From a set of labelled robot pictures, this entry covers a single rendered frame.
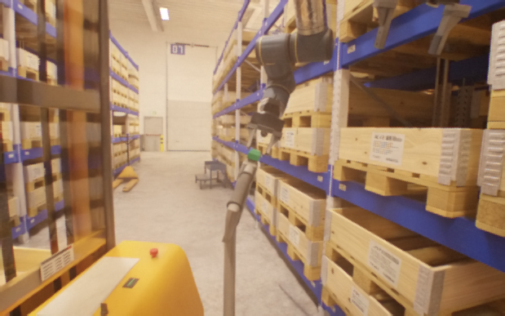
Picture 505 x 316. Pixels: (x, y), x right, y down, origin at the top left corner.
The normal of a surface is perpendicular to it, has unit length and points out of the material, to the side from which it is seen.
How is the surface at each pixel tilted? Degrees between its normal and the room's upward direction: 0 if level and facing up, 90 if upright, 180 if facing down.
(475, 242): 90
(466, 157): 90
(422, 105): 90
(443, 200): 90
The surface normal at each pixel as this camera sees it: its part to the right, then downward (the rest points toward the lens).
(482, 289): 0.25, 0.11
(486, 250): -0.97, 0.00
